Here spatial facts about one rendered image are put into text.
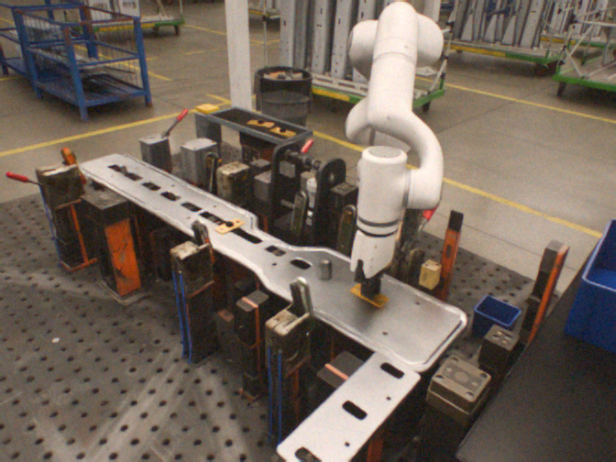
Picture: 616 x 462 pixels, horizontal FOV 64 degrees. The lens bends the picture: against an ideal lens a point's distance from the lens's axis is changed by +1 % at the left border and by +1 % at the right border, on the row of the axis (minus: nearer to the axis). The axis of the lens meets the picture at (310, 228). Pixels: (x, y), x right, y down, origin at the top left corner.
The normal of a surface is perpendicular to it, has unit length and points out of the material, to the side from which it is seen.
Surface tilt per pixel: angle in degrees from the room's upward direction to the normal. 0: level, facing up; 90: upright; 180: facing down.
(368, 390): 0
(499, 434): 0
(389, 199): 94
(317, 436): 0
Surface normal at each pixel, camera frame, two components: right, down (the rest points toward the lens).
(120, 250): 0.76, 0.35
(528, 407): 0.03, -0.86
